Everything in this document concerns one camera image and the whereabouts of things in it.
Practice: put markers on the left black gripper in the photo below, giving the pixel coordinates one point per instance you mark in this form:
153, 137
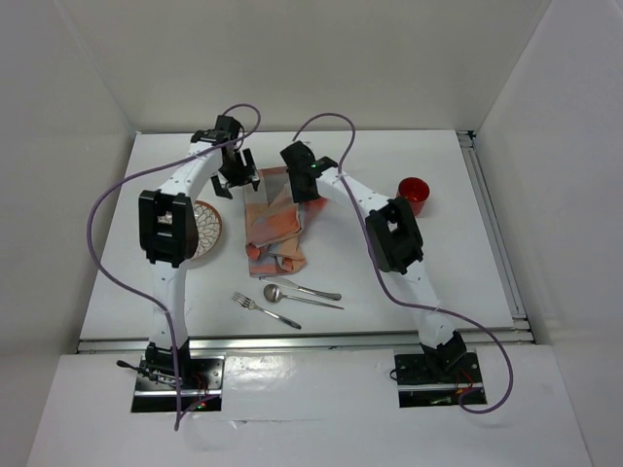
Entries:
247, 173

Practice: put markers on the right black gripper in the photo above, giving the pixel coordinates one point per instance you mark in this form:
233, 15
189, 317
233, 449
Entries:
299, 196

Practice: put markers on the orange checked cloth placemat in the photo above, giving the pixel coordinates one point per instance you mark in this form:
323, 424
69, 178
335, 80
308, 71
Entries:
275, 224

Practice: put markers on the red mug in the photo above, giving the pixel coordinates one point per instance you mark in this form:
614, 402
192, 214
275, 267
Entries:
416, 191

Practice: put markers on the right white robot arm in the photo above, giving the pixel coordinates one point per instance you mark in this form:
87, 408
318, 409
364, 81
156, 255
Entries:
394, 241

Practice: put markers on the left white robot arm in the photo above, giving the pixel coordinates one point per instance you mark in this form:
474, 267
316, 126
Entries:
169, 236

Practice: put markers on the floral patterned ceramic plate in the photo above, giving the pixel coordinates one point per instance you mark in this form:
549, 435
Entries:
210, 228

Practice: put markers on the silver spoon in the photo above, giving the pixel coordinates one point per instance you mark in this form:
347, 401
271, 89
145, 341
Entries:
274, 295

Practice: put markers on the silver fork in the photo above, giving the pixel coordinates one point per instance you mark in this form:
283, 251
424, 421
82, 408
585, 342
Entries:
247, 303

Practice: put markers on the silver table knife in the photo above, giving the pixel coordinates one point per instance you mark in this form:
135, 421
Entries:
283, 282

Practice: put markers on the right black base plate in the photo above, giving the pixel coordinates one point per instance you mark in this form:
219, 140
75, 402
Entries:
412, 369

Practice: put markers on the aluminium frame rail right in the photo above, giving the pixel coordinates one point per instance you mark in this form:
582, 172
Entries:
466, 141

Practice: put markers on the aluminium frame rail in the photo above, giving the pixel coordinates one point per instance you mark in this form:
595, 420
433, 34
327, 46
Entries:
466, 141
269, 343

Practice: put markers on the aluminium frame rail front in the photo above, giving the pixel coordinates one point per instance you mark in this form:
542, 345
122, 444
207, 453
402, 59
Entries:
269, 343

